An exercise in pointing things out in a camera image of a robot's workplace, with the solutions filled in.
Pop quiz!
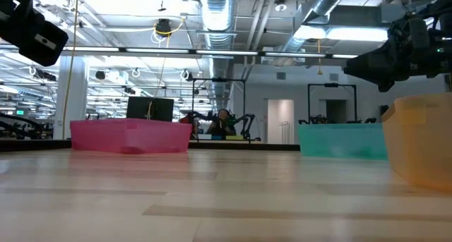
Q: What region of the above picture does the teal translucent plastic bin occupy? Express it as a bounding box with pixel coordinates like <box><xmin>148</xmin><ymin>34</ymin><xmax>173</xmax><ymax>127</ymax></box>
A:
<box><xmin>297</xmin><ymin>123</ymin><xmax>388</xmax><ymax>161</ymax></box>

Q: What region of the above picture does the white building column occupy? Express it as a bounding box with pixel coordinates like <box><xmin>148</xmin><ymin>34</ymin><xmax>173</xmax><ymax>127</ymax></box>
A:
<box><xmin>52</xmin><ymin>56</ymin><xmax>89</xmax><ymax>140</ymax></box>

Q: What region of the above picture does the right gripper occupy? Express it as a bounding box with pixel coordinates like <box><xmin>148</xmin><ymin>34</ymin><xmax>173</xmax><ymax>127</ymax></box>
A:
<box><xmin>343</xmin><ymin>16</ymin><xmax>435</xmax><ymax>93</ymax></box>

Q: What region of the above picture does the red translucent plastic bin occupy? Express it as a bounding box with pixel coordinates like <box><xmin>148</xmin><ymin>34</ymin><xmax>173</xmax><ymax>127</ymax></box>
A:
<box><xmin>69</xmin><ymin>118</ymin><xmax>193</xmax><ymax>155</ymax></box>

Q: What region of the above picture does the silver ventilation duct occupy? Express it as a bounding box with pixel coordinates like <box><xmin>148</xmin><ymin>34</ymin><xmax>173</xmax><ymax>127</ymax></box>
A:
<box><xmin>278</xmin><ymin>0</ymin><xmax>353</xmax><ymax>65</ymax></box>
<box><xmin>196</xmin><ymin>0</ymin><xmax>237</xmax><ymax>111</ymax></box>

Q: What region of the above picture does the white door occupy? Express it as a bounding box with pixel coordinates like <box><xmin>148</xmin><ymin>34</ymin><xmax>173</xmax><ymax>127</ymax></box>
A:
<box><xmin>267</xmin><ymin>99</ymin><xmax>295</xmax><ymax>145</ymax></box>

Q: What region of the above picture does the background robot workstation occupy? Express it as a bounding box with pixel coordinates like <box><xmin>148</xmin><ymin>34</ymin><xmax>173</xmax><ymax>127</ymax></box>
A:
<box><xmin>179</xmin><ymin>78</ymin><xmax>262</xmax><ymax>143</ymax></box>

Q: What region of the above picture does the background black frame workstation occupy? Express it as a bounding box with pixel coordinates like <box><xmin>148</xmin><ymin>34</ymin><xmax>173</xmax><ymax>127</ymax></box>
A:
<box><xmin>298</xmin><ymin>82</ymin><xmax>378</xmax><ymax>126</ymax></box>

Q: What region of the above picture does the black ceiling cable reel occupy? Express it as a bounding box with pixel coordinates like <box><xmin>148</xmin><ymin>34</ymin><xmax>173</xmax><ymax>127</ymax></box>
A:
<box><xmin>155</xmin><ymin>18</ymin><xmax>173</xmax><ymax>37</ymax></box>

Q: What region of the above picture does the orange translucent plastic bin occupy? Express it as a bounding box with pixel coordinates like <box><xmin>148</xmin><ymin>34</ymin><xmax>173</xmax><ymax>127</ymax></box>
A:
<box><xmin>381</xmin><ymin>92</ymin><xmax>452</xmax><ymax>193</ymax></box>

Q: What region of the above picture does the yellow hanging cable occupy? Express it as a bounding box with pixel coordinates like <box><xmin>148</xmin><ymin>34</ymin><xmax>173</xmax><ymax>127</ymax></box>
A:
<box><xmin>146</xmin><ymin>18</ymin><xmax>185</xmax><ymax>121</ymax></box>
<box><xmin>61</xmin><ymin>0</ymin><xmax>81</xmax><ymax>140</ymax></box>

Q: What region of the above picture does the yellow hanging object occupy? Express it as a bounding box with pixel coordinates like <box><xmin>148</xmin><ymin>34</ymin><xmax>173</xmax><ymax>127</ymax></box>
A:
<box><xmin>316</xmin><ymin>39</ymin><xmax>323</xmax><ymax>76</ymax></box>

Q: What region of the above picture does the long ceiling light bar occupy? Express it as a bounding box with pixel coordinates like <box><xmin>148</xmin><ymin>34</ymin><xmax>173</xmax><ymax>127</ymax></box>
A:
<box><xmin>62</xmin><ymin>46</ymin><xmax>359</xmax><ymax>59</ymax></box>

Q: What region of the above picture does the person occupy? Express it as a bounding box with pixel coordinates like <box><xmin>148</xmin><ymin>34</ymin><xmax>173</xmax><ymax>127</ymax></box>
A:
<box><xmin>206</xmin><ymin>109</ymin><xmax>237</xmax><ymax>137</ymax></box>

